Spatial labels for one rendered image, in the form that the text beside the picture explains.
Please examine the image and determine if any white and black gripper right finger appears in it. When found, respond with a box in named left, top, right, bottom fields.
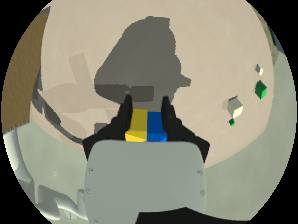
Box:
left=161, top=96, right=210, bottom=163

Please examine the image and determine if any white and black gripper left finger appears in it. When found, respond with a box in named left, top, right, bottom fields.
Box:
left=82, top=95, right=133, bottom=162

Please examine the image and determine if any green cube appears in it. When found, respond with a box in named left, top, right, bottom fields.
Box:
left=255, top=81, right=267, bottom=99

